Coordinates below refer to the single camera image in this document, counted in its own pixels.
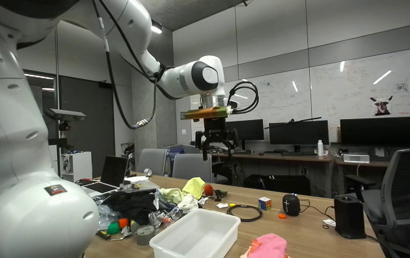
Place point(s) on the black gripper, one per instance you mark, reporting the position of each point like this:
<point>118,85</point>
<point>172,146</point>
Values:
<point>215,131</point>

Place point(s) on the pink cloth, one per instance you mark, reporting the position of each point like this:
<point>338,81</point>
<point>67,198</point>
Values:
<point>269,245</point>

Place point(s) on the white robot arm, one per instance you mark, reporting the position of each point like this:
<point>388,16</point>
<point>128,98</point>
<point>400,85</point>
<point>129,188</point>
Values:
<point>43,215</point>

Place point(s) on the wooden desk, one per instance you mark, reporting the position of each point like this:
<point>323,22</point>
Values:
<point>308,159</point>

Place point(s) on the grey office chair left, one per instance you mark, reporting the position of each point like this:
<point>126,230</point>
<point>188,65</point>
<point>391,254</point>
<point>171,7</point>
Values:
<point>192,165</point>

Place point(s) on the grey office chair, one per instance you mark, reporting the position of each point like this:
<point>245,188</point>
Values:
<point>153,159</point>
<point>192,165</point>

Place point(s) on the yellow cloth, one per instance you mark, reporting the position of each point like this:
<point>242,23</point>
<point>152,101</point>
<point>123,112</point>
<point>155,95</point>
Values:
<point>193,187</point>

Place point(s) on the black monitor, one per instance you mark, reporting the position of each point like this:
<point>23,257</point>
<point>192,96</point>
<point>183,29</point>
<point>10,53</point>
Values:
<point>383,132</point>
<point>247,129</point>
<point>298,132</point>

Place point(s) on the grey office chair right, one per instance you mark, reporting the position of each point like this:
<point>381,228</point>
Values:
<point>153,159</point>

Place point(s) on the rubiks cube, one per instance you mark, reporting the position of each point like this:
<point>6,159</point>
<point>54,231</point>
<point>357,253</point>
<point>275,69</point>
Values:
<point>264,202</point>

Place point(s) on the black monitor right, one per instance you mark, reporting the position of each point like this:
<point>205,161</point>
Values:
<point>298,132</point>

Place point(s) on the white plastic bin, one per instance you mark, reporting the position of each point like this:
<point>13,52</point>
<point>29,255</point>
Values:
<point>199,234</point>

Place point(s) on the black round speaker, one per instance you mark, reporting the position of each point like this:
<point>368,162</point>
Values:
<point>291,205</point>

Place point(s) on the white spray bottle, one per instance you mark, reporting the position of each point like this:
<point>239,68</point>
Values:
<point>320,148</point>

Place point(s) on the open laptop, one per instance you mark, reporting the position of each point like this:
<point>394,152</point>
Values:
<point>112,175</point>

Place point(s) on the black cylinder speaker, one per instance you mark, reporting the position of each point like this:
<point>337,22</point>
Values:
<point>348,217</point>

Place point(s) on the black monitor left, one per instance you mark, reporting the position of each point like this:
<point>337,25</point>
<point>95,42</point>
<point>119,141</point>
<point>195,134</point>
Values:
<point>383,132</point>

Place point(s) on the black drafting stool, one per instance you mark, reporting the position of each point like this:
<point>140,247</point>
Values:
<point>387,208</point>

